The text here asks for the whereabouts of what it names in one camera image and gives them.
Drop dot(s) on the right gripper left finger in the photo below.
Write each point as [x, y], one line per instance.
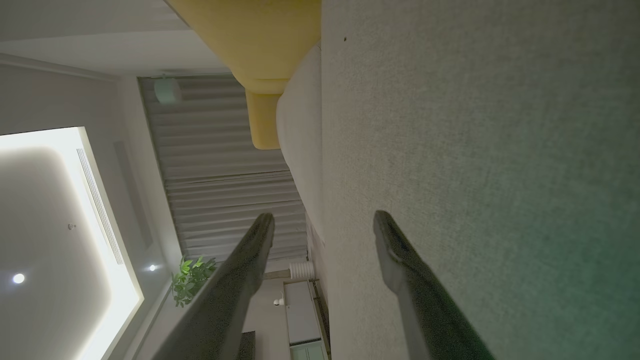
[235, 290]

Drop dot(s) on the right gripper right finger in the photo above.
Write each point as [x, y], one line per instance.
[425, 300]

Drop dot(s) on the small white round object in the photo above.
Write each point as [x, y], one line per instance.
[278, 301]

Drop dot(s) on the green leafy plant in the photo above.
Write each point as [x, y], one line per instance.
[189, 282]

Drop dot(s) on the dark flat panel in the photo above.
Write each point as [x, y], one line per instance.
[247, 346]

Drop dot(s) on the white ribbed vase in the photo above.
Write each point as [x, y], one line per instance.
[301, 270]

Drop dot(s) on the white cabinet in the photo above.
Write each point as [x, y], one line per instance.
[302, 315]

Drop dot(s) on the grey pleated curtain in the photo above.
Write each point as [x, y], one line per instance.
[215, 160]

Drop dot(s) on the small yellow cushion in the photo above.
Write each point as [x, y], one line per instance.
[265, 120]

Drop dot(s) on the round white lamp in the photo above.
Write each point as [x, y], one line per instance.
[167, 90]

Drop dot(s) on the large yellow cushion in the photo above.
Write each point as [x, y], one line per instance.
[250, 35]

